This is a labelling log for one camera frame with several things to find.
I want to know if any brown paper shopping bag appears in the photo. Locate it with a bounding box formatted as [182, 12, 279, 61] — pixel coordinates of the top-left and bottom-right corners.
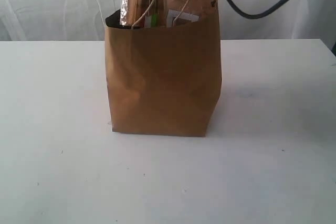
[105, 11, 222, 137]

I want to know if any brown kraft pouch orange label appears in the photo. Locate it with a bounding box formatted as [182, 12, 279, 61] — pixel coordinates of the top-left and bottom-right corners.
[162, 0, 219, 29]

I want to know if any spaghetti packet dark blue top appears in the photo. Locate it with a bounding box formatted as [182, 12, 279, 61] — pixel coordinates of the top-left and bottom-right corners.
[120, 0, 165, 28]

